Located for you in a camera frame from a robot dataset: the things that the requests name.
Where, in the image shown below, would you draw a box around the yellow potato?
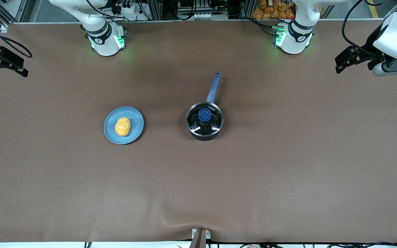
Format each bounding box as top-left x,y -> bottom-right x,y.
115,117 -> 131,137

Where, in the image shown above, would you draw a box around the glass lid blue knob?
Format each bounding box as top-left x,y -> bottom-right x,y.
186,102 -> 224,135

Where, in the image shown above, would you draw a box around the orange items in bin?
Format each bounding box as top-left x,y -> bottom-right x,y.
253,0 -> 295,20

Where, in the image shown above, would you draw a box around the blue round plate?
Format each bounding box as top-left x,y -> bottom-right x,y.
103,106 -> 145,145

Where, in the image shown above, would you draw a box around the white power strip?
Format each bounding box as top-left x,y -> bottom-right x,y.
111,0 -> 140,15

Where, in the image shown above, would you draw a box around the brown table mat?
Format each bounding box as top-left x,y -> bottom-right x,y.
0,21 -> 397,243

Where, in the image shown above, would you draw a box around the grey equipment rack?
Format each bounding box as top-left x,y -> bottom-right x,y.
178,0 -> 230,20

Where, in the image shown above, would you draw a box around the metal table clamp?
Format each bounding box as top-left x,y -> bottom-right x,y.
191,228 -> 211,248

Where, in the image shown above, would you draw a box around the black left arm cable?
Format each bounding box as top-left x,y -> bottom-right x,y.
343,0 -> 397,58

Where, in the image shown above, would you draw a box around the black pot blue handle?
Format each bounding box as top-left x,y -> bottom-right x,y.
186,71 -> 224,142

